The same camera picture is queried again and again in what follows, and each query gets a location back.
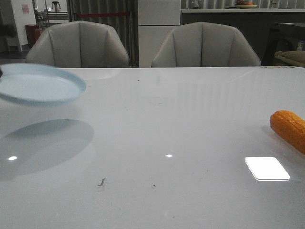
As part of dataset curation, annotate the fruit bowl on counter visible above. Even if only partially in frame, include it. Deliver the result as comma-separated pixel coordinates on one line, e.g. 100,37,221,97
235,0,257,9

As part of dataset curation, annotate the grey long counter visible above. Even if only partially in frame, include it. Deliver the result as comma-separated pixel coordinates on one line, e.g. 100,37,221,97
181,9,305,62

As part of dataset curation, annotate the white cabinet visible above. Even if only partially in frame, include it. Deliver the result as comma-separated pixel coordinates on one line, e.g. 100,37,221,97
138,0,181,68

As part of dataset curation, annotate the left grey upholstered chair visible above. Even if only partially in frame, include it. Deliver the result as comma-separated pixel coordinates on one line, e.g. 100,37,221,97
25,21,129,68

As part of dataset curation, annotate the light blue round plate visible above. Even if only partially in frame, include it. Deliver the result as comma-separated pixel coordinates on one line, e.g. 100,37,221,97
0,63,86,106

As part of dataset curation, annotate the grey upholstered chair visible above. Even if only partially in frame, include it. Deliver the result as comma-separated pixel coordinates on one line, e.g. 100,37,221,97
151,22,261,68
25,21,129,68

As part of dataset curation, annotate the right grey upholstered chair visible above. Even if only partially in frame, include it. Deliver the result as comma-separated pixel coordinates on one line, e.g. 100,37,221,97
151,22,261,68

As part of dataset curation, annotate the dark side table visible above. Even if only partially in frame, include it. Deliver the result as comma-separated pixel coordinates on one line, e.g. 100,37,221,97
262,22,305,66

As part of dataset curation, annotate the orange toy corn cob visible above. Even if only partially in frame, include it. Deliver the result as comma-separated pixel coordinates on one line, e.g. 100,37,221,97
270,110,305,154

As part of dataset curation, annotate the beige cushion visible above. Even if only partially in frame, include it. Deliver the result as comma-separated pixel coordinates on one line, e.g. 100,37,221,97
274,50,305,68

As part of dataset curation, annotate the red barrier belt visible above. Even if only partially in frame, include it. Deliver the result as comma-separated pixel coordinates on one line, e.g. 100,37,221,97
77,11,130,18

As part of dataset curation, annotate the red trash bin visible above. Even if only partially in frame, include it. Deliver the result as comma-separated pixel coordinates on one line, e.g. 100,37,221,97
25,24,40,48

